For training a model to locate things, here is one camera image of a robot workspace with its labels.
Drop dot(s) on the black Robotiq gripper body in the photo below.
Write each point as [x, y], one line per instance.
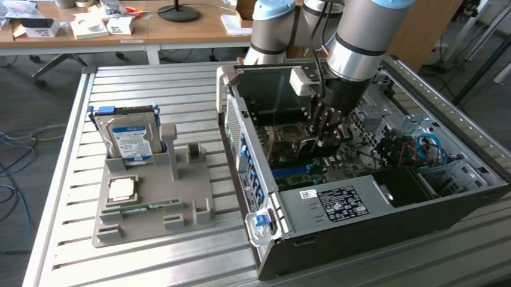
[345, 92]

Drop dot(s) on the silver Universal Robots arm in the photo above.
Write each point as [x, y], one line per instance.
[359, 45]

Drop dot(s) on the metal CPU socket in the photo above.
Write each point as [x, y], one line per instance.
[290, 130]

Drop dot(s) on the perforated metal drive cage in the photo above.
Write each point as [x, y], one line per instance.
[375, 119]

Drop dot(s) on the green motherboard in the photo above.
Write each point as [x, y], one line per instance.
[351, 163]

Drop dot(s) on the blue expansion slot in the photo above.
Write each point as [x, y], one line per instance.
[291, 171]

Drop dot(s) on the grey power supply unit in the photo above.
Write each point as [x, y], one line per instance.
[307, 215]

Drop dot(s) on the metal disk bay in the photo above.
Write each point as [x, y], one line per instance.
[455, 179]

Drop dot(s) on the white paper stack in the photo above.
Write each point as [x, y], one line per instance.
[235, 25]

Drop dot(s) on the blue case latch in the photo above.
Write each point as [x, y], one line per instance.
[262, 220]

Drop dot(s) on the black metal pole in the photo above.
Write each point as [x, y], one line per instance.
[485, 64]

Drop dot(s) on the open cardboard box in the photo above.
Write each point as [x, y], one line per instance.
[244, 9]

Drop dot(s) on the open black PC case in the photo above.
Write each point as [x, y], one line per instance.
[359, 248]

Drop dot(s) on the wooden office desk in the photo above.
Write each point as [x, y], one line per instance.
[179, 33]
[60, 40]

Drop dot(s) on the grey plastic parts rack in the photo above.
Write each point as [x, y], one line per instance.
[159, 191]

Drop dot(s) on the hard disk in blue caddy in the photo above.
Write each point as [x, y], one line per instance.
[131, 140]

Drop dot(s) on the black round lamp base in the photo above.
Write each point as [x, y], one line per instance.
[178, 15]

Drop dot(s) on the green RAM stick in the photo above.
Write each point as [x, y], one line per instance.
[139, 207]

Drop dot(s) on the silver CPU chip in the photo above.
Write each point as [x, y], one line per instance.
[123, 190]

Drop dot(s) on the small white labelled box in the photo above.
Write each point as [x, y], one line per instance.
[119, 26]

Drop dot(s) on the orange small tool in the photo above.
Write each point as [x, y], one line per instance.
[131, 11]

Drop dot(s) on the black desk leg with casters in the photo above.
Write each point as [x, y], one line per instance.
[60, 61]

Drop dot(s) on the brown tape roll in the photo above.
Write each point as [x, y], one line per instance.
[84, 3]

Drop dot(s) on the grey cup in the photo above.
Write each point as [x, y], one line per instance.
[64, 3]

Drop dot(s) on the white box with black lid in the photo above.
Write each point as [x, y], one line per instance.
[40, 30]

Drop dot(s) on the clear plastic bags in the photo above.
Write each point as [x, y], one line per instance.
[16, 10]

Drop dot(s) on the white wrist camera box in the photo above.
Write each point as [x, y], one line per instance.
[303, 82]

